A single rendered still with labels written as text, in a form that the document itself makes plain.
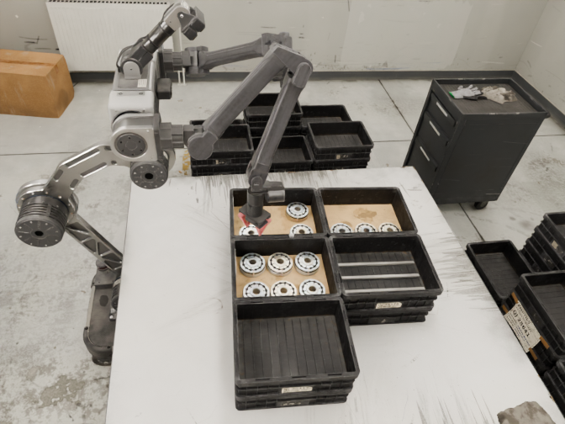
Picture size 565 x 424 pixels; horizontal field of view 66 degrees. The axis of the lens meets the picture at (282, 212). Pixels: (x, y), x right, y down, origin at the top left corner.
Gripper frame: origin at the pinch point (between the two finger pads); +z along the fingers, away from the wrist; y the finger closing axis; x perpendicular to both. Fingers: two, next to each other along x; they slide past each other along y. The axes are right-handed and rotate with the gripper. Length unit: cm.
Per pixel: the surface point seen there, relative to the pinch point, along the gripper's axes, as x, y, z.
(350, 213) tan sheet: -55, -13, 24
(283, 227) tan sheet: -26.1, 4.6, 23.5
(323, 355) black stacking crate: 12, -44, 23
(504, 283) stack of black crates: -124, -89, 81
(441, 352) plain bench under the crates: -27, -77, 36
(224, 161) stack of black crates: -69, 85, 55
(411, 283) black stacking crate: -38, -54, 24
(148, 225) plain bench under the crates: 7, 60, 36
